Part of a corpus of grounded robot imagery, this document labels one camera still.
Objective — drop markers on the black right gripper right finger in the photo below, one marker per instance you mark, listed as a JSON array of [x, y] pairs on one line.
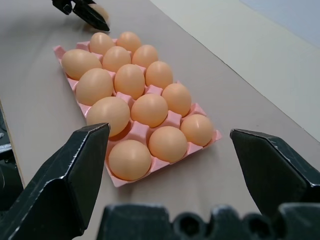
[[277, 172]]

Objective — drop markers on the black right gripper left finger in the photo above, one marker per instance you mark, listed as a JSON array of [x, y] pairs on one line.
[[57, 195]]

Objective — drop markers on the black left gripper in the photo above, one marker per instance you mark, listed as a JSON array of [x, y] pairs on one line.
[[62, 5]]

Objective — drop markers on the brown egg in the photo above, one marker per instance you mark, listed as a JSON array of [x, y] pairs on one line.
[[177, 99], [110, 113], [149, 110], [145, 55], [116, 58], [101, 43], [100, 10], [168, 143], [129, 41], [81, 63], [197, 129], [159, 75], [94, 86], [129, 160], [129, 81]]

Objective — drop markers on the pink egg tray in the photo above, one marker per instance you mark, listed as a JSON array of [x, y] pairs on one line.
[[175, 118]]

